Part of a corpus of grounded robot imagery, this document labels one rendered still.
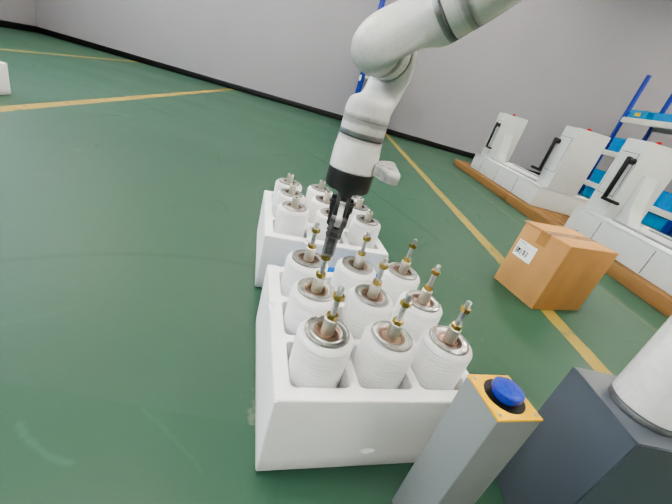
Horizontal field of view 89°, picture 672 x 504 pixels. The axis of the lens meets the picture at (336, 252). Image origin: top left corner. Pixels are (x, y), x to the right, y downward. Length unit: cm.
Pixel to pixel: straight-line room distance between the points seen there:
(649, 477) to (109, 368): 92
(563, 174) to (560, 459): 317
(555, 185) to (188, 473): 351
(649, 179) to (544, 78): 463
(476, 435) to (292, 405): 26
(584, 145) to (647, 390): 319
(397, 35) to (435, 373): 53
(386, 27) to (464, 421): 52
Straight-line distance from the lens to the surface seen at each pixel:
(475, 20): 51
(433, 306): 75
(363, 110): 52
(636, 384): 68
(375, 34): 51
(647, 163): 316
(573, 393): 72
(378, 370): 61
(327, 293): 66
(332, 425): 63
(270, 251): 101
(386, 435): 69
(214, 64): 695
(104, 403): 79
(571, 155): 371
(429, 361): 66
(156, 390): 79
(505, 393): 50
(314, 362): 55
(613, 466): 68
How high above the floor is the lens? 61
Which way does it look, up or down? 26 degrees down
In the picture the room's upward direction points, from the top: 17 degrees clockwise
